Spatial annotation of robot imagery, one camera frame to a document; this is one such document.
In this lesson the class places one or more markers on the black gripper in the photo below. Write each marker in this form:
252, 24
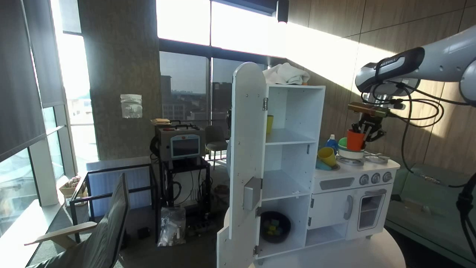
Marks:
369, 121

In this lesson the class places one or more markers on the orange plastic cup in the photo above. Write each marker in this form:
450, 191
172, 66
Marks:
355, 141

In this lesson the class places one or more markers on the large yellow plastic cup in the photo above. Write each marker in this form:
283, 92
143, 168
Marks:
328, 156

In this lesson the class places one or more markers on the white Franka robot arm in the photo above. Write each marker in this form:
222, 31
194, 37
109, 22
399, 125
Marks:
436, 60

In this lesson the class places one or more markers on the teal plastic cup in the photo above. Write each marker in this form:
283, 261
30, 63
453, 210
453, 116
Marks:
322, 167

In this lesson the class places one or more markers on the white toy kitchen cabinet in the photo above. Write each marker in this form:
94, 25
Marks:
292, 113

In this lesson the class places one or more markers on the small yellow cup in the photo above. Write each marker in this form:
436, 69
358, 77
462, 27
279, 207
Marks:
270, 127

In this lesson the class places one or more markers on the tall white cabinet door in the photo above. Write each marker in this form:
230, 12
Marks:
247, 143

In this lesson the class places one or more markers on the short white cabinet door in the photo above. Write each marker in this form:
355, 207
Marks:
239, 247

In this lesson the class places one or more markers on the white pot with green stripe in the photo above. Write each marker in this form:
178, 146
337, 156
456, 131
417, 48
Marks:
352, 155

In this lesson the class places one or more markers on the green plastic bowl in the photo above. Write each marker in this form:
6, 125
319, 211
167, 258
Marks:
343, 143

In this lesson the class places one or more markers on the blue plastic bottle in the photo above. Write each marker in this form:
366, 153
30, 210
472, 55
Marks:
332, 141

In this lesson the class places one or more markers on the green sofa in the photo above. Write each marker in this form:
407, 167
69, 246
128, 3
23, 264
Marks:
432, 213

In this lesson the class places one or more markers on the crumpled white cloth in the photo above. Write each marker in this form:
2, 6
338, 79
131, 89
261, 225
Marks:
285, 74

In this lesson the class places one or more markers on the black bowl with toys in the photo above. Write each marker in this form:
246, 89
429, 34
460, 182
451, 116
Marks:
276, 226

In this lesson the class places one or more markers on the black equipment cart with screen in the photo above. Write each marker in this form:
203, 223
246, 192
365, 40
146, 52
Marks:
181, 164

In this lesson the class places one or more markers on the clear plastic bag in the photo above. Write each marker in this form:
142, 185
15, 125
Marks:
172, 225

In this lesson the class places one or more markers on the white paper sheet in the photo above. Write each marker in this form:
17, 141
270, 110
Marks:
131, 106

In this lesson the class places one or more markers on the black chair with wooden armrest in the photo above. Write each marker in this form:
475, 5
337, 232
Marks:
99, 238

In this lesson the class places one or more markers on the dark window blind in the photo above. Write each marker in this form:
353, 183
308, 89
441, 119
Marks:
23, 74

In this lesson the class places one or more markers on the black metal frame rack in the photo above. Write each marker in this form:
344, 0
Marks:
120, 168

